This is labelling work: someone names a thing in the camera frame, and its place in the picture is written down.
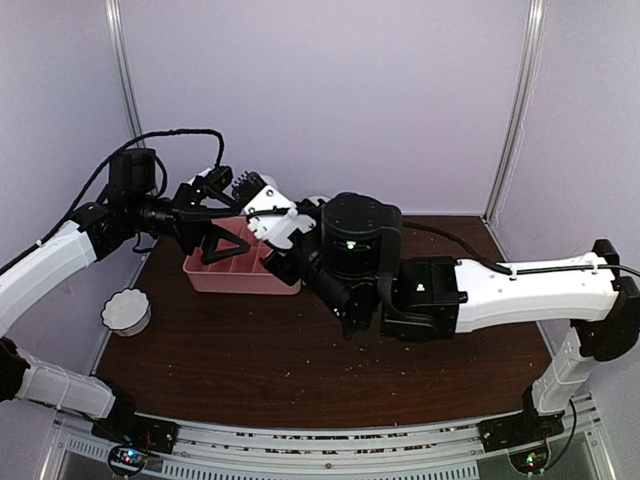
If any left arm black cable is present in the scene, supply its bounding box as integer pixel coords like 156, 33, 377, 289
0, 127, 226, 274

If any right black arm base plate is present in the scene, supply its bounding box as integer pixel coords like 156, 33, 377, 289
477, 411, 564, 452

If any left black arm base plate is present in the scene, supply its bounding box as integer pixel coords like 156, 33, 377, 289
90, 414, 179, 454

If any right round control board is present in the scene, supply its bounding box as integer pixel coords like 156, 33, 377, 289
509, 445, 550, 475

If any right aluminium frame post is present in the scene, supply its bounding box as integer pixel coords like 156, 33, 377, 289
483, 0, 547, 225

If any white fluted bowl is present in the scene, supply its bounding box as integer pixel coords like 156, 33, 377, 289
101, 289, 151, 337

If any left round control board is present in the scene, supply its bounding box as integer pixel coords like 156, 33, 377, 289
107, 445, 149, 476

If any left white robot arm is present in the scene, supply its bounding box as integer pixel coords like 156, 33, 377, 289
1, 148, 241, 444

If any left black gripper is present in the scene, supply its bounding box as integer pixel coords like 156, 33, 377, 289
128, 173, 250, 264

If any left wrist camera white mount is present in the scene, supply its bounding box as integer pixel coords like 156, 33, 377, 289
188, 166, 234, 192

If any round control board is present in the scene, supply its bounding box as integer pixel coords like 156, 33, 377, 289
107, 445, 149, 476
509, 445, 550, 475

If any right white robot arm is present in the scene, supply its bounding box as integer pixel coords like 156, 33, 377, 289
247, 188, 639, 442

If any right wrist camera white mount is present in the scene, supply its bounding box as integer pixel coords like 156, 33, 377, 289
232, 172, 317, 251

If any aluminium front rail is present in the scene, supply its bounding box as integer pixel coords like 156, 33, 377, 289
39, 392, 614, 480

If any pink divided organizer tray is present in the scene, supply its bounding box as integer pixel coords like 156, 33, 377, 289
182, 217, 301, 295

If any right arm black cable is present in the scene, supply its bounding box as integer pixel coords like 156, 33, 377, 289
399, 222, 640, 281

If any left aluminium frame post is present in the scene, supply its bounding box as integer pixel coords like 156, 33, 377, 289
104, 0, 143, 137

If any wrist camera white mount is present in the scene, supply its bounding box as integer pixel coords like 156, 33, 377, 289
232, 172, 317, 251
188, 166, 234, 192

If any aluminium frame post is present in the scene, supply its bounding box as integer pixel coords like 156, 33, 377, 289
483, 0, 547, 225
104, 0, 143, 137

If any black and white bowl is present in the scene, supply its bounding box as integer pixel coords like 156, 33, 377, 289
304, 195, 331, 207

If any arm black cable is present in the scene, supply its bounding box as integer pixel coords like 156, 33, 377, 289
0, 127, 226, 274
399, 222, 640, 281

